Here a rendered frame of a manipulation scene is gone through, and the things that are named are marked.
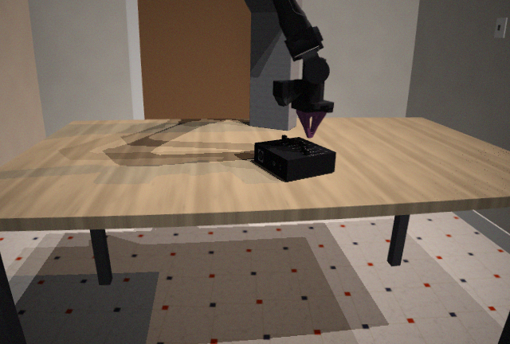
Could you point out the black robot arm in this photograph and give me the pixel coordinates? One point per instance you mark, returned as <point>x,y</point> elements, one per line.
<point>293,19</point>

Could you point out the black lighting desk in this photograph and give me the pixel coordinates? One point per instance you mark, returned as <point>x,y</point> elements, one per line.
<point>294,158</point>

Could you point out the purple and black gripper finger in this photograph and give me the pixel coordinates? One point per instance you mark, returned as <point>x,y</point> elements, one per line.
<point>306,118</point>
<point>302,122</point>

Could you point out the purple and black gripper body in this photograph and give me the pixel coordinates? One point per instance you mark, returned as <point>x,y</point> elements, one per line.
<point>323,105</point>

